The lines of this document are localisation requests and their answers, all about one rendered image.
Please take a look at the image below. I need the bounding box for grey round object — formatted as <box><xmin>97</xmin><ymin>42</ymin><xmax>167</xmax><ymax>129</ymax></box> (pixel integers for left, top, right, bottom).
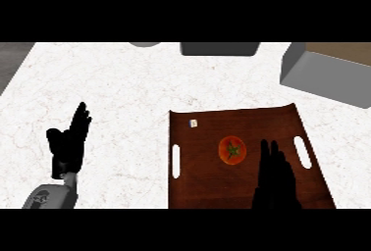
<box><xmin>128</xmin><ymin>41</ymin><xmax>163</xmax><ymax>48</ymax></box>

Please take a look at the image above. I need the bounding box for red tomato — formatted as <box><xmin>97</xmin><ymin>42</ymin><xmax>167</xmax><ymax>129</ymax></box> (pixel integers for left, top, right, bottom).
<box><xmin>218</xmin><ymin>135</ymin><xmax>249</xmax><ymax>166</ymax></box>

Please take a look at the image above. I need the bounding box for dark grey rectangular block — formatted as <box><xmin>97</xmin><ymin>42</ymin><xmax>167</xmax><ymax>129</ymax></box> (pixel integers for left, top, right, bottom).
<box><xmin>181</xmin><ymin>41</ymin><xmax>262</xmax><ymax>57</ymax></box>

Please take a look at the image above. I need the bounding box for grey cardboard box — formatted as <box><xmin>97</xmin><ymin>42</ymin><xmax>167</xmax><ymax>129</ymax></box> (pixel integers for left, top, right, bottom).
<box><xmin>280</xmin><ymin>41</ymin><xmax>371</xmax><ymax>110</ymax></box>

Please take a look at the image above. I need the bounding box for dark brown wooden tray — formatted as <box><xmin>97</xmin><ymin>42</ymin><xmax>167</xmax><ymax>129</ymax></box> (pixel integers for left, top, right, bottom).
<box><xmin>167</xmin><ymin>102</ymin><xmax>337</xmax><ymax>210</ymax></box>

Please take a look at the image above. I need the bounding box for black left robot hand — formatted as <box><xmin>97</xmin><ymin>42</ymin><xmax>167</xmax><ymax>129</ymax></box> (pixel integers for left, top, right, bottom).
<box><xmin>45</xmin><ymin>101</ymin><xmax>94</xmax><ymax>180</ymax></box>

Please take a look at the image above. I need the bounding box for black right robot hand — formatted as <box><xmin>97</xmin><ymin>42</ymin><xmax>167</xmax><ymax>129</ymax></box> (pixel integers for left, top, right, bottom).
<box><xmin>252</xmin><ymin>139</ymin><xmax>305</xmax><ymax>210</ymax></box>

